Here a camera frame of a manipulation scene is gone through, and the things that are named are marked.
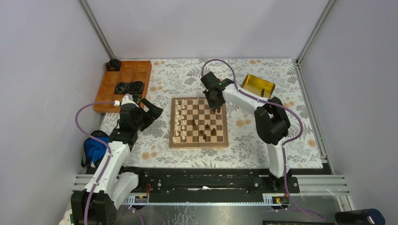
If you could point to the gold metal tin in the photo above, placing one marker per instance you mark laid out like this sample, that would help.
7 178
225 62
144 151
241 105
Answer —
255 85

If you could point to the blue cloth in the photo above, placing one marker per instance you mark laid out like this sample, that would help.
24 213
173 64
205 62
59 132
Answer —
94 152

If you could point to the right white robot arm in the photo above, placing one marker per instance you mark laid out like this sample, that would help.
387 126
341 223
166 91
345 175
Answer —
271 121

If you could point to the black item tray corner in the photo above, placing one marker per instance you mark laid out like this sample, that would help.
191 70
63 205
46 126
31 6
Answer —
113 65

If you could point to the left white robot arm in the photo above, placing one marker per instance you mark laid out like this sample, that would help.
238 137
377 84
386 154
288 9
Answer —
98 202

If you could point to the orange compartment tray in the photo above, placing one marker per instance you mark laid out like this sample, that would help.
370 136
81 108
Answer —
133 78

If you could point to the dark cylinder bottle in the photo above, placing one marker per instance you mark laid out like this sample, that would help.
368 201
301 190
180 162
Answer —
360 217

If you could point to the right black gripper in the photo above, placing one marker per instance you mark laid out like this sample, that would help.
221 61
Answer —
213 106

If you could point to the floral table cloth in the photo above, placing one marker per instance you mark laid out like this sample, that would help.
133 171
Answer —
181 78

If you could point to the wooden chess board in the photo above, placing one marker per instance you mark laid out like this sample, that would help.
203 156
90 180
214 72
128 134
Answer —
186 109

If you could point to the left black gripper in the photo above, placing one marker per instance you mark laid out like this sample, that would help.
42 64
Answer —
152 114

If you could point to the black mounting rail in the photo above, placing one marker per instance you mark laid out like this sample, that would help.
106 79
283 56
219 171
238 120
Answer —
205 185

